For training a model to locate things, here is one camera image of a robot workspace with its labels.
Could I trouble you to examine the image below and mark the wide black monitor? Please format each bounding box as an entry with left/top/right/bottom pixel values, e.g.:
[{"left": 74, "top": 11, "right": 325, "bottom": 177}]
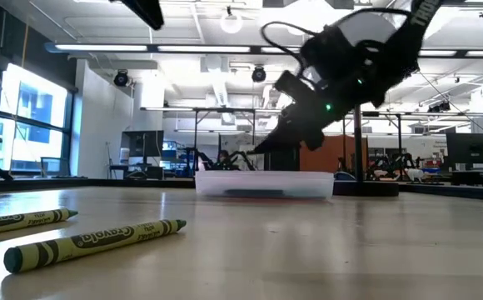
[{"left": 445, "top": 132, "right": 483, "bottom": 166}]

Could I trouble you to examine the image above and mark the small dark screen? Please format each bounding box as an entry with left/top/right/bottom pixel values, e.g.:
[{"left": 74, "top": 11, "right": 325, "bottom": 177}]
[{"left": 40, "top": 156, "right": 72, "bottom": 178}]

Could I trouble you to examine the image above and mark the person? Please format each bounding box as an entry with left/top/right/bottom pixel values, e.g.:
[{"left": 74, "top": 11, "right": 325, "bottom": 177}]
[{"left": 219, "top": 149, "right": 234, "bottom": 171}]

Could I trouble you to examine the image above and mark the orange partition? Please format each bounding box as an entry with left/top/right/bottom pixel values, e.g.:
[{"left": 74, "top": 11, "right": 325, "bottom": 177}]
[{"left": 298, "top": 135, "right": 368, "bottom": 174}]

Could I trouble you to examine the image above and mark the black cabinet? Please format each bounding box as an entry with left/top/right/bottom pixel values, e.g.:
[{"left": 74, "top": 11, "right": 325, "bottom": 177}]
[{"left": 266, "top": 148, "right": 301, "bottom": 172}]

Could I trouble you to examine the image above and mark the yellow-green Crayola crayon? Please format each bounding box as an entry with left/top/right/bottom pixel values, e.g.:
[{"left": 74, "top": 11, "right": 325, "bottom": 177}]
[
  {"left": 0, "top": 207, "right": 79, "bottom": 237},
  {"left": 2, "top": 217, "right": 187, "bottom": 275}
]

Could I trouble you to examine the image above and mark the black metal gantry frame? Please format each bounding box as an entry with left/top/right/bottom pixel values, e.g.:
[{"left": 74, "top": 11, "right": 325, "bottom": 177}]
[{"left": 140, "top": 106, "right": 284, "bottom": 172}]

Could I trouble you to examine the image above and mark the long ceiling light strip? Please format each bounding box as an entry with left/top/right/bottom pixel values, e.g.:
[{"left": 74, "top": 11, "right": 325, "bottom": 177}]
[{"left": 44, "top": 41, "right": 483, "bottom": 59}]

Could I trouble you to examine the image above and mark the large glass window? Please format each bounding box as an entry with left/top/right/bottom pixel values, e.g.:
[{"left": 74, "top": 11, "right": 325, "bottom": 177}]
[{"left": 0, "top": 62, "right": 74, "bottom": 176}]

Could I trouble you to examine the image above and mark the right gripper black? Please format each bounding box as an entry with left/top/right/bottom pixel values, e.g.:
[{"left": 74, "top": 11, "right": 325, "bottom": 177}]
[{"left": 252, "top": 70, "right": 351, "bottom": 155}]

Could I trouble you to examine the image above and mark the pink and clear pencil box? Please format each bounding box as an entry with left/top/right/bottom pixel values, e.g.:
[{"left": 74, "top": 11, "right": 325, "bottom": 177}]
[{"left": 194, "top": 170, "right": 336, "bottom": 200}]

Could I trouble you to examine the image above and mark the black monitor on stand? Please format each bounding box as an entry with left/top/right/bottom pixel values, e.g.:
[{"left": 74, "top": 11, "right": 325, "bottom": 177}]
[{"left": 120, "top": 129, "right": 166, "bottom": 168}]

